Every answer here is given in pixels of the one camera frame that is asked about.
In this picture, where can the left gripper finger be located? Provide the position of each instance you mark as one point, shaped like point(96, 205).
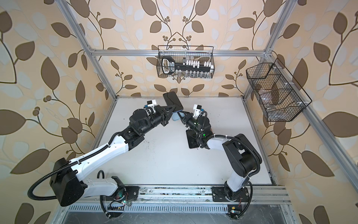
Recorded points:
point(168, 108)
point(167, 116)

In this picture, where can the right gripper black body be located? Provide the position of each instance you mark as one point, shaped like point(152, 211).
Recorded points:
point(192, 122)

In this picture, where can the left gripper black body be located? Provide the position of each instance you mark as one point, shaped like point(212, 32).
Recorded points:
point(160, 115)

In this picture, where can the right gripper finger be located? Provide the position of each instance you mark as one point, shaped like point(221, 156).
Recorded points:
point(183, 120)
point(187, 114)

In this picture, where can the light blue phone case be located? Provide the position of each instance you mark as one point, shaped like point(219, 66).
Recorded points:
point(177, 116)

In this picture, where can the black phone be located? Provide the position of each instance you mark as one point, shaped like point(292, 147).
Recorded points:
point(172, 99)

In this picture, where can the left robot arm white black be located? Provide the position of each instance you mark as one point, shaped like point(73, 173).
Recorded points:
point(69, 179)

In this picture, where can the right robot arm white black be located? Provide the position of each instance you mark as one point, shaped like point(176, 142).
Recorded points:
point(242, 156)

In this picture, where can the black white tool in basket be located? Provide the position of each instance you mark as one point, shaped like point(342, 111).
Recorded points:
point(169, 66)

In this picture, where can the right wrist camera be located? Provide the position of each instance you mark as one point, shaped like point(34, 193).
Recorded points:
point(197, 111)

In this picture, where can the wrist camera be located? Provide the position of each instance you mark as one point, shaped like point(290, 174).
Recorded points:
point(197, 111)
point(150, 104)

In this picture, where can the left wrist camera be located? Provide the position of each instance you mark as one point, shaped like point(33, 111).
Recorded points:
point(150, 104)

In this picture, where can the back wire basket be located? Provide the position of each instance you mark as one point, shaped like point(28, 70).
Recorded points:
point(201, 52)

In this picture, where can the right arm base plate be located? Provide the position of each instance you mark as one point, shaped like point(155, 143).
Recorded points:
point(219, 195)

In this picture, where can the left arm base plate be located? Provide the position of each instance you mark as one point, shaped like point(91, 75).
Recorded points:
point(123, 193)

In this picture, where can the side wire basket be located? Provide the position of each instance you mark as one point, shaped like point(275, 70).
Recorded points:
point(279, 94)

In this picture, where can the aluminium front rail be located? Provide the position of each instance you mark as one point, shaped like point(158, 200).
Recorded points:
point(184, 199)

